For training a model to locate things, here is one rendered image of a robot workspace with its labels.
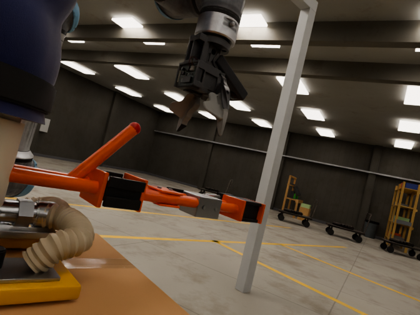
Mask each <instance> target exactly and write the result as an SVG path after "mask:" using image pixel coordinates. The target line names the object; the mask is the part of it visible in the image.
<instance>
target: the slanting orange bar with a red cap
mask: <svg viewBox="0 0 420 315"><path fill-rule="evenodd" d="M140 131H141V127H140V125H139V124H138V123H136V122H132V123H131V124H130V125H129V126H127V127H126V128H125V129H123V130H122V131H121V132H120V133H119V134H117V135H116V136H114V137H113V138H112V139H111V140H110V141H108V142H107V143H106V144H105V145H104V146H102V147H101V148H99V149H98V150H97V151H96V152H95V153H93V154H92V155H91V156H89V157H88V158H87V159H86V160H85V161H83V162H82V163H81V164H80V165H78V166H77V167H75V168H74V169H73V170H72V171H71V172H69V173H68V174H67V175H66V176H71V177H75V178H82V179H83V178H85V177H86V176H87V175H88V174H89V173H91V172H92V171H93V170H94V169H96V168H97V167H98V166H99V165H100V164H102V163H103V162H104V161H105V160H106V159H107V158H109V157H110V156H111V155H113V154H114V153H115V152H116V151H117V150H118V149H120V148H121V147H122V146H124V145H125V144H126V143H127V142H128V141H129V140H131V139H132V138H133V137H134V136H135V135H137V134H139V133H140Z"/></svg>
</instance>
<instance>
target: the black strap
mask: <svg viewBox="0 0 420 315"><path fill-rule="evenodd" d="M56 93H57V90H56V89H55V87H54V86H53V85H52V84H50V83H48V82H47V81H45V80H43V79H41V78H40V77H37V76H35V75H33V74H31V73H28V72H26V71H23V70H22V69H19V68H17V67H14V66H12V65H9V64H6V63H5V62H2V61H0V99H3V100H6V101H9V102H12V103H16V104H19V105H22V106H26V107H28V108H31V109H34V110H37V111H40V112H42V113H44V114H45V115H48V114H51V111H52V108H53V104H54V100H55V97H56Z"/></svg>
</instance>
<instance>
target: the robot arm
mask: <svg viewBox="0 0 420 315"><path fill-rule="evenodd" d="M154 2H155V5H156V7H157V9H158V11H159V12H160V13H161V14H162V15H163V16H164V17H165V18H168V19H173V20H182V19H188V18H198V21H197V26H196V30H195V33H194V35H191V36H190V39H189V44H188V47H187V51H186V56H185V59H184V62H180V63H179V66H178V69H177V74H176V78H175V82H174V87H176V88H179V89H181V90H183V91H185V92H187V93H188V94H187V95H185V97H184V99H183V100H182V101H175V102H172V103H171V104H170V105H169V109H170V111H172V112H173V113H174V114H175V115H177V116H178V117H179V121H178V124H177V128H176V131H178V132H179V131H180V130H182V129H184V128H185V127H186V126H187V124H188V121H189V120H190V119H191V118H192V115H193V113H194V112H195V111H196V110H197V109H198V108H199V106H200V98H201V99H202V100H204V102H203V106H204V108H205V110H206V111H207V112H208V113H209V114H211V115H212V116H214V117H215V118H216V120H217V133H218V136H222V135H223V131H224V127H225V124H226V120H227V118H228V110H229V105H230V101H243V100H244V99H245V98H246V96H247V95H248V92H247V91H246V90H245V88H244V86H243V85H242V84H241V82H240V80H239V79H238V77H237V76H236V75H235V73H234V71H233V70H232V69H231V67H230V65H229V64H228V62H227V61H226V59H225V58H224V55H227V54H228V53H229V49H231V48H233V47H234V45H235V42H236V38H237V35H238V30H239V25H240V22H241V17H242V14H243V9H244V5H245V2H246V0H154ZM79 15H80V12H79V6H78V3H76V5H75V7H74V9H73V10H72V12H71V13H70V15H69V16H68V17H67V18H66V20H65V21H64V22H63V24H62V29H61V47H62V45H63V41H64V38H65V37H66V34H67V33H71V32H73V31H74V30H75V28H76V27H77V25H78V22H79ZM179 71H181V74H180V77H179V82H177V80H178V76H179ZM208 98H209V101H206V100H207V99H208ZM21 123H23V124H25V127H24V131H23V134H22V138H21V142H20V145H19V149H18V152H17V156H16V160H15V164H18V165H23V166H29V167H34V168H38V167H37V163H36V161H35V160H34V159H33V157H34V156H33V154H32V152H31V151H30V146H31V143H32V140H33V136H34V133H35V130H36V126H37V123H35V122H30V121H25V120H21ZM33 188H34V186H33V185H28V184H19V183H14V182H9V185H8V188H7V192H6V196H5V198H14V197H21V196H25V195H27V194H29V193H30V192H31V191H32V189H33Z"/></svg>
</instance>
